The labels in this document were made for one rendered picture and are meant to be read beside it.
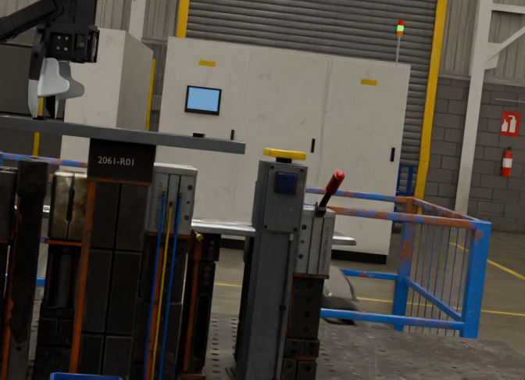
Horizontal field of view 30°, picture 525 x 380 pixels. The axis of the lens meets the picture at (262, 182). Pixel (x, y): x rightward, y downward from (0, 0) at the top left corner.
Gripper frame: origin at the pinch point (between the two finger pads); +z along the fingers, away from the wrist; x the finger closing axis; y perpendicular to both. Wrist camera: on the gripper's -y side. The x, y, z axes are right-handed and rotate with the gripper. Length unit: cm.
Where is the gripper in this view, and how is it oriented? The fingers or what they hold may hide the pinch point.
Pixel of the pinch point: (40, 112)
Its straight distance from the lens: 156.3
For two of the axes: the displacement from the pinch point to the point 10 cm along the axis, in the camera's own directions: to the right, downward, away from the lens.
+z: -1.1, 9.9, 0.5
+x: 0.8, -0.4, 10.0
